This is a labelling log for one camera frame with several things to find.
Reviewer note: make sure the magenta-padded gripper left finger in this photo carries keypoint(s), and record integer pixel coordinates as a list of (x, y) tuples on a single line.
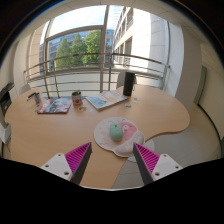
[(62, 165)]

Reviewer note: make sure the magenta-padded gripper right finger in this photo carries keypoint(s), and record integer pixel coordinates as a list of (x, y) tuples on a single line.
[(163, 165)]

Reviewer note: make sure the mint green computer mouse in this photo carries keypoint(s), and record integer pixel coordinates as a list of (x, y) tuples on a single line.
[(116, 132)]

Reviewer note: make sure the round white pink mouse pad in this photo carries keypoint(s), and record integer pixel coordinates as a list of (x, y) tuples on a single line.
[(103, 136)]

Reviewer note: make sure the red cover magazine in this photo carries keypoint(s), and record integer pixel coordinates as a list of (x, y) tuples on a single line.
[(55, 105)]

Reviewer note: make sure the small potted plant mug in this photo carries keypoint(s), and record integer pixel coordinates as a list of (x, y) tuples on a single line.
[(77, 99)]

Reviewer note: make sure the colourful drink can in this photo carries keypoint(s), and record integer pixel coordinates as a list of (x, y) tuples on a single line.
[(37, 99)]

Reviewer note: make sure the light blue illustrated magazine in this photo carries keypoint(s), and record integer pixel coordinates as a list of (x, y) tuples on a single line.
[(106, 100)]

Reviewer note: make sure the black printer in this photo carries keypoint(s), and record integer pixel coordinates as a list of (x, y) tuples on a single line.
[(6, 98)]

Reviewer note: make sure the black cylinder speaker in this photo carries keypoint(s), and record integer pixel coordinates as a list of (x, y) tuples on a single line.
[(128, 84)]

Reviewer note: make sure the metal balcony railing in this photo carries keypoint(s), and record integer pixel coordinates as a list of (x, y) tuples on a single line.
[(80, 56)]

